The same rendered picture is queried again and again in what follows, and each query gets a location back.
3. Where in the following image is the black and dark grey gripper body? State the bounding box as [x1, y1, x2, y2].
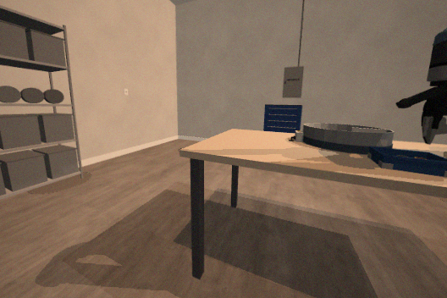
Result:
[423, 80, 447, 116]

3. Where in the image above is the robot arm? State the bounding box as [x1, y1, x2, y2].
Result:
[396, 28, 447, 108]

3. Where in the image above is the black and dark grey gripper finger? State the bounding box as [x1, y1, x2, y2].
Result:
[425, 105, 447, 145]
[422, 112, 432, 144]

